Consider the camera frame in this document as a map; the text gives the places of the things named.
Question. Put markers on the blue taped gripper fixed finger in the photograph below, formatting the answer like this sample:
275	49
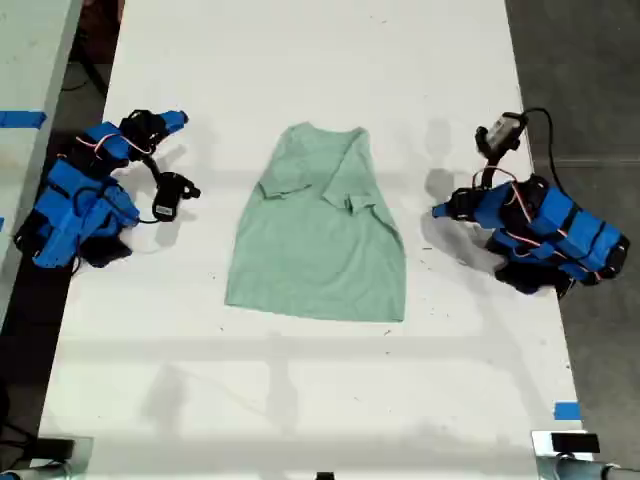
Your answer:
442	207
176	117

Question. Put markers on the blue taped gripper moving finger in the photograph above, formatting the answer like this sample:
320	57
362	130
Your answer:
170	129
442	215

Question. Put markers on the pale green t-shirt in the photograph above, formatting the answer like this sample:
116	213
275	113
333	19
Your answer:
320	235

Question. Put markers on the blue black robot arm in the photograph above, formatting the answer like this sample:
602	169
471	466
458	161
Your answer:
75	200
560	230

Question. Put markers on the long blue tape strip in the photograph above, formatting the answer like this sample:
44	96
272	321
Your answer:
22	119

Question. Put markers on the white side table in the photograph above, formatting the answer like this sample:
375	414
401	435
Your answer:
30	75

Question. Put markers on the square blue tape strip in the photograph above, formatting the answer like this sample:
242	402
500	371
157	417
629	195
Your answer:
567	411

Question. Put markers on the small black box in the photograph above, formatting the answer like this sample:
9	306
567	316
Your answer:
575	443

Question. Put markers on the grey metal tube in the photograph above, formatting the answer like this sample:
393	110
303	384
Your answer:
30	472
580	471

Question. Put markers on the black box with clear plate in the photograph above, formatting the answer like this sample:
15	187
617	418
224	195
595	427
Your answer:
56	449

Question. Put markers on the curved black camera stalk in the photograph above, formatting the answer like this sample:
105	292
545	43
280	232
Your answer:
152	167

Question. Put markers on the short black camera stalk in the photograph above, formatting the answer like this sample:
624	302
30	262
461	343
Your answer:
489	170

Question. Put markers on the grey black camera box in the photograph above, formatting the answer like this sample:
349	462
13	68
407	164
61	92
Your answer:
502	130

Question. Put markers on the white metal bracket plate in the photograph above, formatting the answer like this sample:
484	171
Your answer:
541	444

